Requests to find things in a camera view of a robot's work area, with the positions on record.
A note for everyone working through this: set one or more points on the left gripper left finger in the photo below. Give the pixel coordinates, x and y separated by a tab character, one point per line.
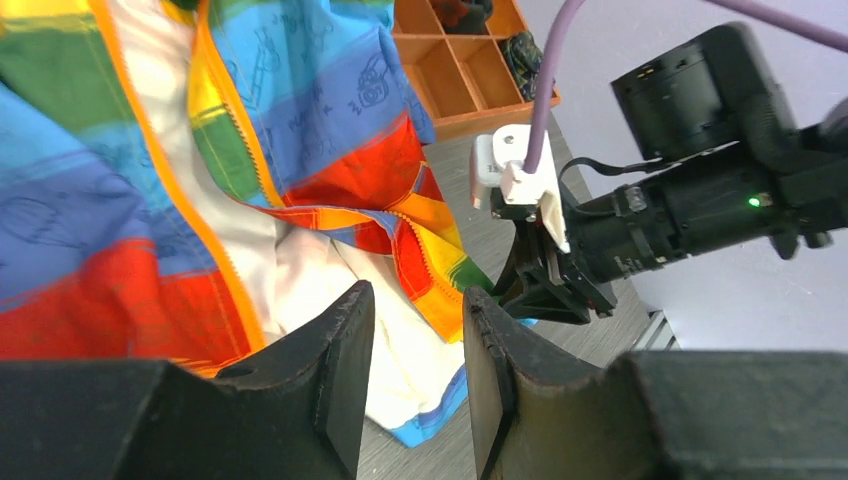
294	410

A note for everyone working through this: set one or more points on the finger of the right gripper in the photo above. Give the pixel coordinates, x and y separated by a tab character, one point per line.
539	281

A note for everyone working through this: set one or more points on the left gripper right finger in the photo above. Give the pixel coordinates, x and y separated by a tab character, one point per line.
538	412

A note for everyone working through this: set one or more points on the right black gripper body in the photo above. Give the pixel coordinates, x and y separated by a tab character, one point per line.
613	237

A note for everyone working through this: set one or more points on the rainbow striped zip jacket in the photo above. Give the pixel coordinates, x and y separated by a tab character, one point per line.
194	180

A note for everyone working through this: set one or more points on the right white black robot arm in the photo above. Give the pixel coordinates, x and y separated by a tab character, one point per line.
723	162

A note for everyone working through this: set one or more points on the blue green rolled tie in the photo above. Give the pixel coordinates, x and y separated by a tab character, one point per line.
523	59

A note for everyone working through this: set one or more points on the orange compartment tray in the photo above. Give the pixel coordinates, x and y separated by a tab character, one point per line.
463	81

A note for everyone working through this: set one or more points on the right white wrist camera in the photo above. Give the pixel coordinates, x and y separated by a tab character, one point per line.
496	165

